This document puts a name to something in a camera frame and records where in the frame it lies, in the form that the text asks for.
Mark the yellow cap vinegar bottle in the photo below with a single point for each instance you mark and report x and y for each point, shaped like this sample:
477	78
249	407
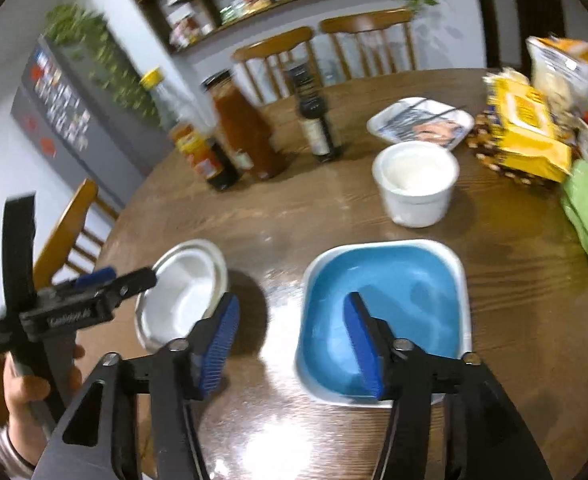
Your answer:
199	150

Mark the white cup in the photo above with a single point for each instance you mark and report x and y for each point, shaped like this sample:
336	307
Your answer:
414	200

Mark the red paper decal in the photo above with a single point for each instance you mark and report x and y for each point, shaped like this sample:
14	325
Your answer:
27	120
48	146

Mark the large blue patterned square plate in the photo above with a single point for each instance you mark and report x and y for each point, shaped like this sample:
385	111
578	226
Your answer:
319	394

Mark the hanging green vine plant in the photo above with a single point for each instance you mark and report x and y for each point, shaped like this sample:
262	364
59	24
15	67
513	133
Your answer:
89	45

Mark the group of fridge photo magnets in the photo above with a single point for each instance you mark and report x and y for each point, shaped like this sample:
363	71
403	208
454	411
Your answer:
56	90

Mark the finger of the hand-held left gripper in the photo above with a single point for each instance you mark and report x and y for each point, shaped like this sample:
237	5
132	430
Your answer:
94	278
134	281

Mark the person's left hand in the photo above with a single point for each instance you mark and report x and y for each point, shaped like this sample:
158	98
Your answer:
24	395

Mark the person's left forearm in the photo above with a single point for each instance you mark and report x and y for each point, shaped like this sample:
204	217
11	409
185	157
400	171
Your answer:
1	447

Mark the dark sauce bottle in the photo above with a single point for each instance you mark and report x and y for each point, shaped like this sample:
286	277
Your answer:
319	130

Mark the pink utensil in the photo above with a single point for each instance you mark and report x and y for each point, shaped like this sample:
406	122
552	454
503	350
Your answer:
439	132

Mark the pile of metal utensils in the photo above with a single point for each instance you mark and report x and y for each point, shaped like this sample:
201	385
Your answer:
419	112

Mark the small white tray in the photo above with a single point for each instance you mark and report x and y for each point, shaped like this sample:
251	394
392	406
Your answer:
386	121

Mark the wooden chair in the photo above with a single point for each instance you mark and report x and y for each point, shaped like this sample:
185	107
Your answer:
69	225
274	45
369	20

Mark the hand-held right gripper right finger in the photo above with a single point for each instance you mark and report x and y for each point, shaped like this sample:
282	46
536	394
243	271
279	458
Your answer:
364	345

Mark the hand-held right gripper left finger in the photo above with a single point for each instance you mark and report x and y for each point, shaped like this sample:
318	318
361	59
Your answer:
219	340

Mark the wooden wall shelf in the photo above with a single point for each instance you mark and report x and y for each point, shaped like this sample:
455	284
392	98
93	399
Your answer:
209	30

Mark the large white bowl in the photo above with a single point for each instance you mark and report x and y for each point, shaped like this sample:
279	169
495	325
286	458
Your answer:
220	270

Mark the red sauce glass bottle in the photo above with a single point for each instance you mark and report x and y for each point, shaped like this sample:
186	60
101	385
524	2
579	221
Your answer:
249	125

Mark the white snack bag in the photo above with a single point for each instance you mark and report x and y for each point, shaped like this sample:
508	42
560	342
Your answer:
559	75

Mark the grey refrigerator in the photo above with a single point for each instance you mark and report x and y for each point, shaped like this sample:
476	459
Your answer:
99	160

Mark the yellow nut snack bag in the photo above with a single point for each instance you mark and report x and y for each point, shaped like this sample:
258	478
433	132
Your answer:
524	125

